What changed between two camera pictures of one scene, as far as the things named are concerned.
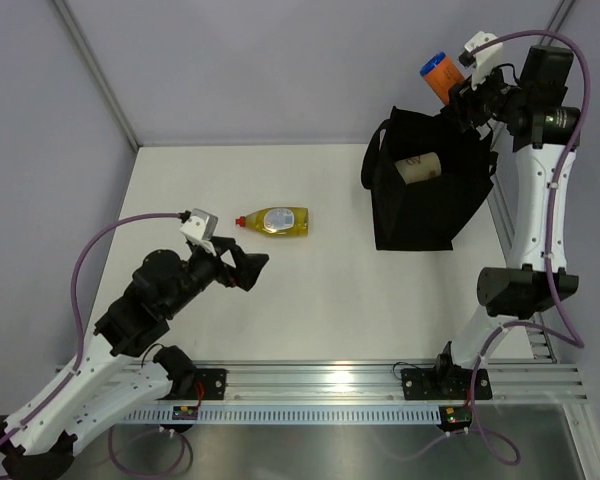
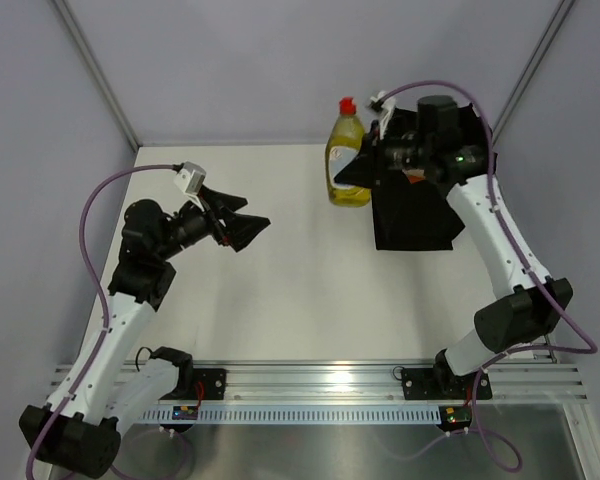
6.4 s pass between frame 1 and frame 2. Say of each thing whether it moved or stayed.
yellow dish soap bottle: moved
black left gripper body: moved
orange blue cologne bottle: moved
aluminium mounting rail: stayed
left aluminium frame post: stayed
